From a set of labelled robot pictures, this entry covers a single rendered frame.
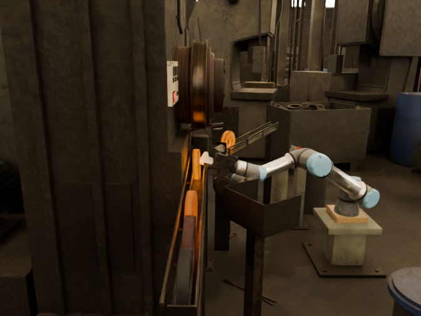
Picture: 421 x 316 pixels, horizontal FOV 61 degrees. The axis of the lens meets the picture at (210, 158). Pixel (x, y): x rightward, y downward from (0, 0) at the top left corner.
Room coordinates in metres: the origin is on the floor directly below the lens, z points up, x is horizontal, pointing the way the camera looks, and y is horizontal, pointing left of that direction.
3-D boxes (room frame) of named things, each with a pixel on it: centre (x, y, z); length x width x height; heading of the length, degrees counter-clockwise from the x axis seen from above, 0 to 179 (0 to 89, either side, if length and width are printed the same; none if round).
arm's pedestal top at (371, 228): (2.10, -0.85, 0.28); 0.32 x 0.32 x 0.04; 1
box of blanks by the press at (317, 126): (4.39, -1.25, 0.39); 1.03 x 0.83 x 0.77; 105
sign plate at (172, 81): (1.61, 0.17, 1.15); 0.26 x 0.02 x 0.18; 0
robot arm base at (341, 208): (2.10, -0.86, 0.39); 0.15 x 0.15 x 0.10
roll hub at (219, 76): (1.95, -0.04, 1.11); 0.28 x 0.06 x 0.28; 0
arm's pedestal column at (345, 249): (2.10, -0.85, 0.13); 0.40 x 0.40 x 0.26; 1
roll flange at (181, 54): (1.95, 0.14, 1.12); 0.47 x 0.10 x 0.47; 0
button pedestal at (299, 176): (2.63, -0.68, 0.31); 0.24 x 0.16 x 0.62; 0
